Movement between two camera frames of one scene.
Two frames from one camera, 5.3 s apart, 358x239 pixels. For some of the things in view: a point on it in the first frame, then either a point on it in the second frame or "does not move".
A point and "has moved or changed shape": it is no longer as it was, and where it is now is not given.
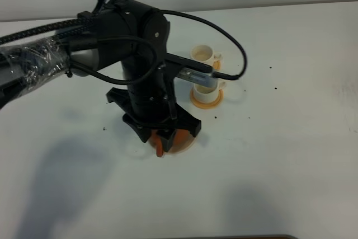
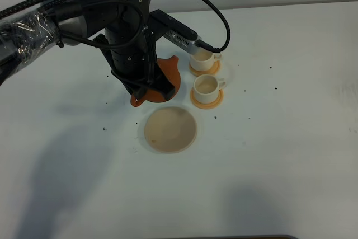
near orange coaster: (209, 105) does not move
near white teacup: (207, 94) does not move
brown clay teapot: (182, 140) has moved or changed shape
